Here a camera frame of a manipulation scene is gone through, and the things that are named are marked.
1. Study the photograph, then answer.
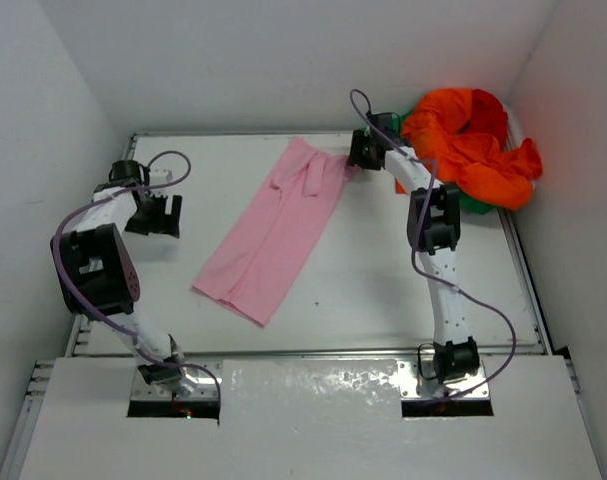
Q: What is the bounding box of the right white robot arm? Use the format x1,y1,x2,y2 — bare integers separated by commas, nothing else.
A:
348,112,480,384

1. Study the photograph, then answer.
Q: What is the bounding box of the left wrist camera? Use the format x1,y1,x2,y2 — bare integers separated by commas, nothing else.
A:
149,169,174,185

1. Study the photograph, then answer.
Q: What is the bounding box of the orange t shirt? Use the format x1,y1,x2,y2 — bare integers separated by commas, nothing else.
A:
401,88,543,211

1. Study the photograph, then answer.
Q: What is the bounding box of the metal base plate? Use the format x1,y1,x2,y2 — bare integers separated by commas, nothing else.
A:
397,356,490,402
130,359,223,402

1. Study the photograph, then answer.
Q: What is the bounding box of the white front cover panel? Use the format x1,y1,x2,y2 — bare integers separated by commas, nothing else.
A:
21,357,600,479

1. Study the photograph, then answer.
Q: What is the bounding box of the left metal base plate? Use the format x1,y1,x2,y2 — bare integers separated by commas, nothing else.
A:
130,359,223,402

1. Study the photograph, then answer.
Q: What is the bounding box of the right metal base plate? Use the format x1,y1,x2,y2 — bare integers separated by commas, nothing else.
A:
397,356,490,402

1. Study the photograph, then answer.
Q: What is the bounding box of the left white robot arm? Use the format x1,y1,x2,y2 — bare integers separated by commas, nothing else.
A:
50,160,184,390

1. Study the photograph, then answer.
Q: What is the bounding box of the pink t shirt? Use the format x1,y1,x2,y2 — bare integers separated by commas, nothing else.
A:
193,137,352,327

